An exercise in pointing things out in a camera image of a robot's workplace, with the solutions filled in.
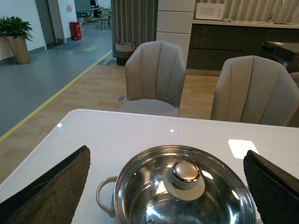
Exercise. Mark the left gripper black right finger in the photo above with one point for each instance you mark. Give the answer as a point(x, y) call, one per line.
point(275, 191)

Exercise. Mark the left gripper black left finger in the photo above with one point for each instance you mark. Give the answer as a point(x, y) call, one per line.
point(53, 197)

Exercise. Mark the glass pot lid with knob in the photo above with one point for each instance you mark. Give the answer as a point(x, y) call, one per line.
point(176, 184)

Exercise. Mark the cream electric cooking pot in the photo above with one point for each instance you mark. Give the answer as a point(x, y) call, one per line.
point(105, 198)

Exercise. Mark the beige chair on right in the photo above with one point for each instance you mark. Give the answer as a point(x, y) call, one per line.
point(256, 90)

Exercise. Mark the beige chair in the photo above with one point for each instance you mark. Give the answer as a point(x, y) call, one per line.
point(256, 90)
point(155, 75)

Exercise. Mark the dark kitchen counter cabinet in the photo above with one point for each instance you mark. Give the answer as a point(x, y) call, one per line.
point(211, 45)

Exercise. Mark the beige chair on left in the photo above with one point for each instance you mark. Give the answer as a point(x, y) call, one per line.
point(155, 75)

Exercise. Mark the woven laundry basket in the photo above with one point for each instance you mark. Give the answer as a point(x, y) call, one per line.
point(124, 50)

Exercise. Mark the red bin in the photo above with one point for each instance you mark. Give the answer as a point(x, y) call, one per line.
point(75, 30)

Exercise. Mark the green potted plant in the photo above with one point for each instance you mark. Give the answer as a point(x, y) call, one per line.
point(17, 32)

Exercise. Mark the white microwave oven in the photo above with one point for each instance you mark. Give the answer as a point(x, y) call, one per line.
point(209, 11)

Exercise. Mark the white tall cabinet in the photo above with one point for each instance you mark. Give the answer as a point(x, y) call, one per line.
point(174, 22)

